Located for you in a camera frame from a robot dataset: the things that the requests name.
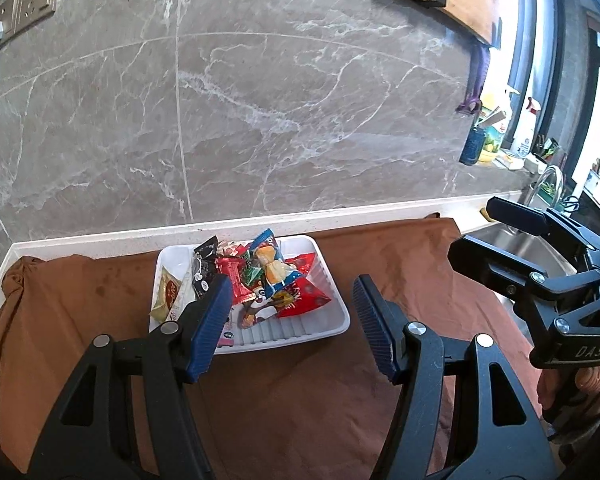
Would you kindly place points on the dark red snack packet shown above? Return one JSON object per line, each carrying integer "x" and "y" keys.
{"x": 231, "y": 267}

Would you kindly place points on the pink snack packet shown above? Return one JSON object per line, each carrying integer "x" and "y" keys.
{"x": 227, "y": 337}

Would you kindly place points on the large red snack bag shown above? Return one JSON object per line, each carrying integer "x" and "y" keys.
{"x": 302, "y": 296}

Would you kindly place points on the brown tablecloth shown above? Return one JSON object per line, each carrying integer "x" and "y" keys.
{"x": 310, "y": 411}

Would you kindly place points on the red white fruit snack packet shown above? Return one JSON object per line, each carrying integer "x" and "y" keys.
{"x": 232, "y": 249}

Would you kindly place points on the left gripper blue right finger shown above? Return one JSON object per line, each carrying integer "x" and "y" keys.
{"x": 383, "y": 324}

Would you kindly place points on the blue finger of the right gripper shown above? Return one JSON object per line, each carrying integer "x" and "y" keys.
{"x": 517, "y": 216}
{"x": 498, "y": 270}

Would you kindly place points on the blue yellow snack bag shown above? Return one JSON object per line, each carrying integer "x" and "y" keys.
{"x": 277, "y": 274}

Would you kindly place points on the chrome faucet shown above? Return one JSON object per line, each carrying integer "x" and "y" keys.
{"x": 547, "y": 190}

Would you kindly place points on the green white seaweed snack packet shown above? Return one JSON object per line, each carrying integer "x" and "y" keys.
{"x": 251, "y": 271}

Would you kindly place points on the blue can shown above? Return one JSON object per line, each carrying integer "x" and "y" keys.
{"x": 473, "y": 146}

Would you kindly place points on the black snack packet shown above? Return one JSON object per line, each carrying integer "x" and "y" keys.
{"x": 203, "y": 266}

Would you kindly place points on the gold snack packet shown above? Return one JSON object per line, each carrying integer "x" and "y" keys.
{"x": 168, "y": 288}

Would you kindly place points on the white plastic tray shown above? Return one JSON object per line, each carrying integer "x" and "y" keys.
{"x": 256, "y": 325}

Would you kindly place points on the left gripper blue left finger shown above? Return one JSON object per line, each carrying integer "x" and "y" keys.
{"x": 203, "y": 325}

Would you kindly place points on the person's right hand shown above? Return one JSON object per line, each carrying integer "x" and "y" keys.
{"x": 586, "y": 380}

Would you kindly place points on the gold wall socket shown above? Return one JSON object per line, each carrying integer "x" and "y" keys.
{"x": 19, "y": 15}

